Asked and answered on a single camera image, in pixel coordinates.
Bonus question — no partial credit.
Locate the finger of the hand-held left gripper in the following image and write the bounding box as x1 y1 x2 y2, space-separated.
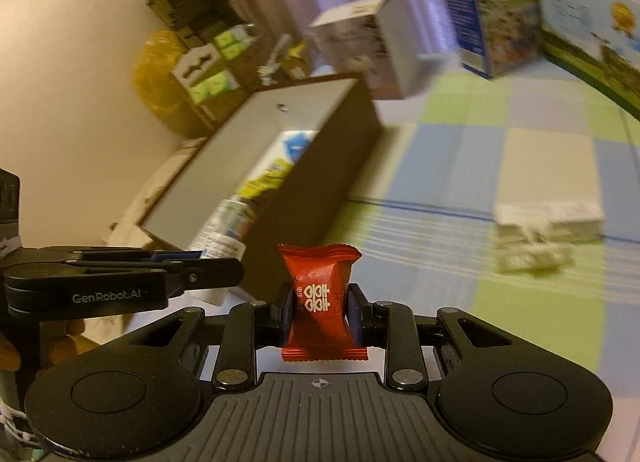
165 256 246 295
42 245 203 264

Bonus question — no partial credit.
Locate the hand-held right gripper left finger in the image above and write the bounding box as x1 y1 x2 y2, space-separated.
112 282 293 393

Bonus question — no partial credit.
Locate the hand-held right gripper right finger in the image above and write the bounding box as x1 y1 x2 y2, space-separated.
347 282 521 390

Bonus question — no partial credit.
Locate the red snack packet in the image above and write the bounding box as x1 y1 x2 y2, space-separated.
276 243 368 362

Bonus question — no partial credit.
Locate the brown cardboard box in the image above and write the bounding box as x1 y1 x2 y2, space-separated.
139 73 383 305

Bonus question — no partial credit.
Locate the person's left hand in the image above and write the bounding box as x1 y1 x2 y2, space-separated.
47 318 98 373

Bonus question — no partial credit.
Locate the white blue yellow packet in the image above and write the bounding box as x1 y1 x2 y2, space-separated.
239 129 317 205

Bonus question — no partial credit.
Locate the green white packet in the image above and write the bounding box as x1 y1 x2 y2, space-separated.
214 24 254 62
191 70 239 104

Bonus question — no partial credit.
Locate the yellow plastic bag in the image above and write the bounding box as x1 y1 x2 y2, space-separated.
131 30 197 135

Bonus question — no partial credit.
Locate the white plastic holder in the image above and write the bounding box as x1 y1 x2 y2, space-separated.
495 232 575 274

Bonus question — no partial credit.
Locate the white moustache cutout box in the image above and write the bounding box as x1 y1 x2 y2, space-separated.
171 44 240 104

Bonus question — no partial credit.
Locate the checked tablecloth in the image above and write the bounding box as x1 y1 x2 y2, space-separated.
125 55 640 425

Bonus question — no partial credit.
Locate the small white figure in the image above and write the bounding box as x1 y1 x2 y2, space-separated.
256 34 292 88

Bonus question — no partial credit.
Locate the white medicine box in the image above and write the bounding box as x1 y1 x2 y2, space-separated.
494 199 606 244

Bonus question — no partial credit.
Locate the white open carton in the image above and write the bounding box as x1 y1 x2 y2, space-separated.
309 0 428 100

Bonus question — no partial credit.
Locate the blue milk carton box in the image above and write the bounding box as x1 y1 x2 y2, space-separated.
429 0 547 80

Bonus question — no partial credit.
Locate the green cow milk box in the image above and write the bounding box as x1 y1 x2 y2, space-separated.
532 0 640 110

